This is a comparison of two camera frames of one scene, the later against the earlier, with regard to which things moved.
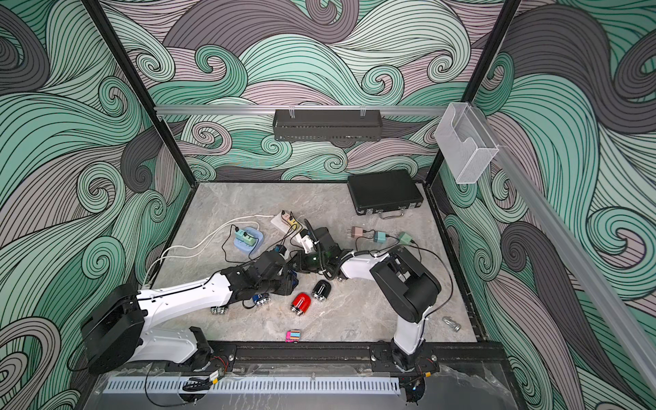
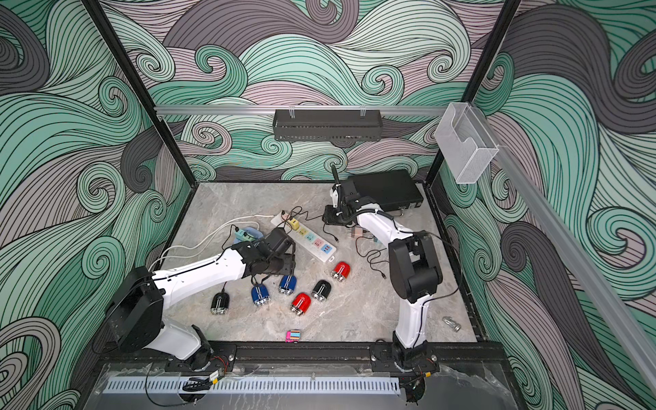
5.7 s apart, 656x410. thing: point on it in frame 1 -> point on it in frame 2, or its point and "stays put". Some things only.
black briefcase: [388, 193] stays put
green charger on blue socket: [248, 239] stays put
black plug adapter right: [321, 290] stays put
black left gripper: [286, 287] -> [289, 265]
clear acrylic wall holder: [465, 143] stays put
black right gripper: [301, 259] -> [328, 211]
